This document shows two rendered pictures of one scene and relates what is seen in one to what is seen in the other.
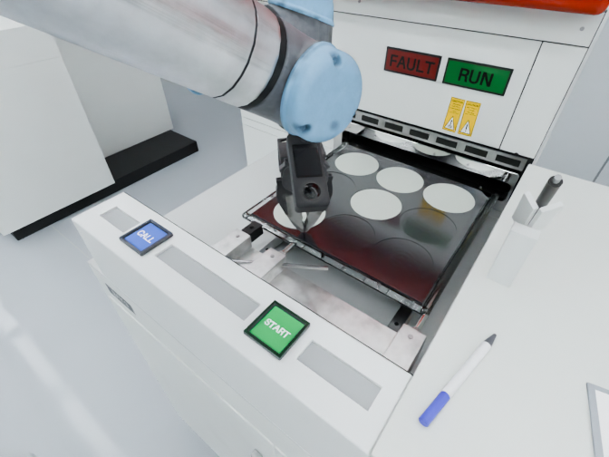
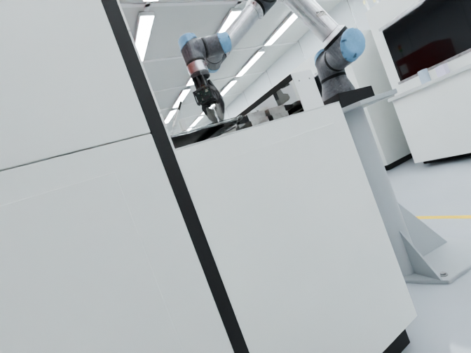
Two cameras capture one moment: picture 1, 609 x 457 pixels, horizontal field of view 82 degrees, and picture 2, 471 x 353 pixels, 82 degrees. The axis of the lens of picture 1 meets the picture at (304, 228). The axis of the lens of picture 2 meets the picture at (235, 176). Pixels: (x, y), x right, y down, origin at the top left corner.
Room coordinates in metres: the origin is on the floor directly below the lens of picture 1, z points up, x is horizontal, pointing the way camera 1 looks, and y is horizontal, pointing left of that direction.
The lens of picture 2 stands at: (1.43, 0.44, 0.72)
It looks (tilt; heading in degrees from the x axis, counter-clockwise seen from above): 1 degrees down; 205
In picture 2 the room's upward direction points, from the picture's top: 20 degrees counter-clockwise
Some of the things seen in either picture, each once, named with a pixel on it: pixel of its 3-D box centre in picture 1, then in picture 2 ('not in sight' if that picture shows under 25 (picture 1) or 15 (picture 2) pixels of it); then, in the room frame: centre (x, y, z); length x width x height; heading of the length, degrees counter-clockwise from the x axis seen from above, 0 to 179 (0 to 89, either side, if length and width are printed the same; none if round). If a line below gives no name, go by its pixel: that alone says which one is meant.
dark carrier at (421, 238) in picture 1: (375, 204); (180, 143); (0.56, -0.14, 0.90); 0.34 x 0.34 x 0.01; 53
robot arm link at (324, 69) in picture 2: not in sight; (329, 63); (0.01, 0.44, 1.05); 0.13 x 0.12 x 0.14; 36
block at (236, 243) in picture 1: (227, 249); (254, 116); (0.43, 0.13, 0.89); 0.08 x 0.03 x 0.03; 143
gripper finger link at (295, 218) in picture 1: (293, 205); (219, 114); (0.48, 0.02, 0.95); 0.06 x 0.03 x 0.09; 8
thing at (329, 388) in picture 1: (214, 311); (264, 118); (0.31, 0.13, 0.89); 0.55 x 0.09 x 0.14; 53
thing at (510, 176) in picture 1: (412, 160); not in sight; (0.73, -0.26, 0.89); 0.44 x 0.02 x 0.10; 53
